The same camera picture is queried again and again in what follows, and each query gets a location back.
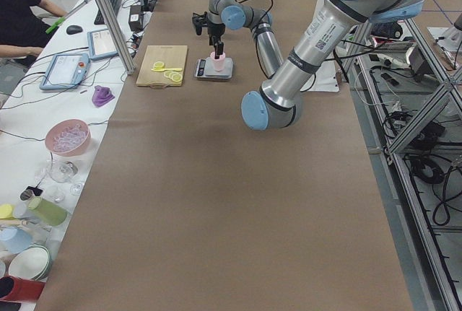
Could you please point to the red cup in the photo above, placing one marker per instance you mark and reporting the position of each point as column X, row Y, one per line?
column 15, row 289

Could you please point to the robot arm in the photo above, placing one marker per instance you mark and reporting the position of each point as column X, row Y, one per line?
column 233, row 15
column 277, row 103

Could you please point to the lemon slice front left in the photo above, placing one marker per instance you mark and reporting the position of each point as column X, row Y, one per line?
column 174, row 76

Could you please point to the teach pendant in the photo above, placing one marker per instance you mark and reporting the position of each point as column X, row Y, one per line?
column 101, row 45
column 65, row 71

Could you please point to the yellow plastic knife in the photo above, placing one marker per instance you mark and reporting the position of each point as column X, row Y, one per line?
column 167, row 69

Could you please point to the wine glass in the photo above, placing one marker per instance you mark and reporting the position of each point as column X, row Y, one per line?
column 66, row 172

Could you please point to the pink bowl with ice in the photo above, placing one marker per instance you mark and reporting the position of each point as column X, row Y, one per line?
column 68, row 138

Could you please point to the teach pendant far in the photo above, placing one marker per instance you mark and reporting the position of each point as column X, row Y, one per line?
column 101, row 45

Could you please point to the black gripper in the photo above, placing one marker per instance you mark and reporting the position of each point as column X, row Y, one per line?
column 216, row 30

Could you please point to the yellow cup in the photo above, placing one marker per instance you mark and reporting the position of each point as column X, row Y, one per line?
column 6, row 211

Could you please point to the silver kitchen scale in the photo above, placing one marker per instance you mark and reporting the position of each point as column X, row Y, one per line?
column 205, row 70

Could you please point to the teach pendant near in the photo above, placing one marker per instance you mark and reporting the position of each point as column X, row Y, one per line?
column 65, row 71

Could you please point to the white green bowl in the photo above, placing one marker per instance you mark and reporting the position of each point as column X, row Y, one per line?
column 33, row 263

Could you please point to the aluminium frame post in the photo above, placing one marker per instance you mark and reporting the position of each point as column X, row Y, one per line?
column 112, row 23

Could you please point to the seated person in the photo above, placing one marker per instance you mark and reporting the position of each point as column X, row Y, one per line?
column 23, row 35

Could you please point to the bamboo cutting board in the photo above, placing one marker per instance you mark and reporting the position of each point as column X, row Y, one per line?
column 172, row 55

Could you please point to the green cup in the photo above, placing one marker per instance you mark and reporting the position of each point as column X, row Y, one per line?
column 48, row 212

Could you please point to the light blue cup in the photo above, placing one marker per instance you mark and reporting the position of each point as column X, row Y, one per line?
column 15, row 239

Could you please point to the black computer mouse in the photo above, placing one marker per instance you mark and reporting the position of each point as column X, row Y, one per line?
column 73, row 29

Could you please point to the pink plastic cup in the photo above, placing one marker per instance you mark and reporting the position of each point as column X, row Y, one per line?
column 218, row 64

